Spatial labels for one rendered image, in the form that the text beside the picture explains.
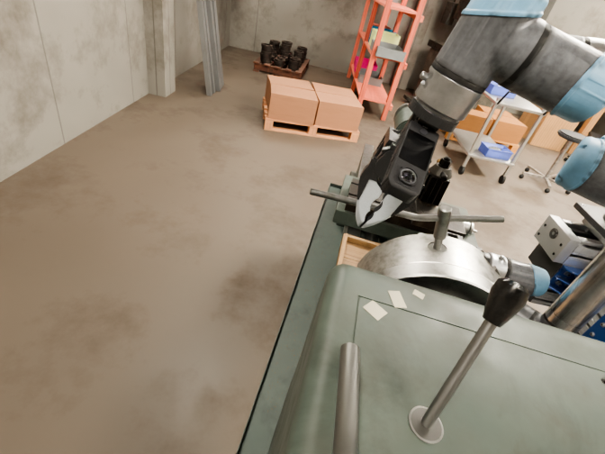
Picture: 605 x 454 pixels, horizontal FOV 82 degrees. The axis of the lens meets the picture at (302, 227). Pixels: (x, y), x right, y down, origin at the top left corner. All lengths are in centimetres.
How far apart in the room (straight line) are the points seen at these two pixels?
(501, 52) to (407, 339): 35
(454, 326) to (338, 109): 387
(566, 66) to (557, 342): 36
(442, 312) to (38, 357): 180
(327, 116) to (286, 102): 50
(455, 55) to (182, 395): 164
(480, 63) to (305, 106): 375
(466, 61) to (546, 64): 8
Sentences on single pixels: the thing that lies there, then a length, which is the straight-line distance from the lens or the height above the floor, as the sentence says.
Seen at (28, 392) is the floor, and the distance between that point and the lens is 195.
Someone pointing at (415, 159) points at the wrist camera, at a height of 143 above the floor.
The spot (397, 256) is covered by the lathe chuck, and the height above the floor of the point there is 120.
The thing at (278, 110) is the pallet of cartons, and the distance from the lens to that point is 419.
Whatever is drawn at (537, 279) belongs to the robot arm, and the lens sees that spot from 104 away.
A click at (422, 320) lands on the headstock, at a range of 51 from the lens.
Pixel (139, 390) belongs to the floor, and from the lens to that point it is 183.
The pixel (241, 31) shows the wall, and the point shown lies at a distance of 808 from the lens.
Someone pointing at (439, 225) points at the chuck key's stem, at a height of 128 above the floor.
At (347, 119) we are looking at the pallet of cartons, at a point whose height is 27.
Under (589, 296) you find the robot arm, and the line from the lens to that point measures 102.
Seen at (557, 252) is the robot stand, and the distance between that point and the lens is 132.
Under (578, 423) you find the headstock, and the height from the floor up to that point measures 125.
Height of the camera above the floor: 160
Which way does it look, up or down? 36 degrees down
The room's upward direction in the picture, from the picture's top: 14 degrees clockwise
